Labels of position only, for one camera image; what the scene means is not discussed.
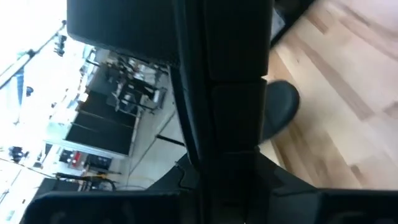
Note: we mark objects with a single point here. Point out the black partition panel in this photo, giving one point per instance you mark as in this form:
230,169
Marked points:
102,137

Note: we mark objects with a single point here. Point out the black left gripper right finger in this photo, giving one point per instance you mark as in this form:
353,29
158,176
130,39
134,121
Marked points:
286,199

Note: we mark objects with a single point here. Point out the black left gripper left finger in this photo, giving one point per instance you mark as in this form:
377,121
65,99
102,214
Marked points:
183,177

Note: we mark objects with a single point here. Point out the grey equipment rack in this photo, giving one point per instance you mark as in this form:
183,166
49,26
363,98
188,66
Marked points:
136,84

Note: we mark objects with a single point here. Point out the black aluminium table frame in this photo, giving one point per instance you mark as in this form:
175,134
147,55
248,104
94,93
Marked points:
295,12

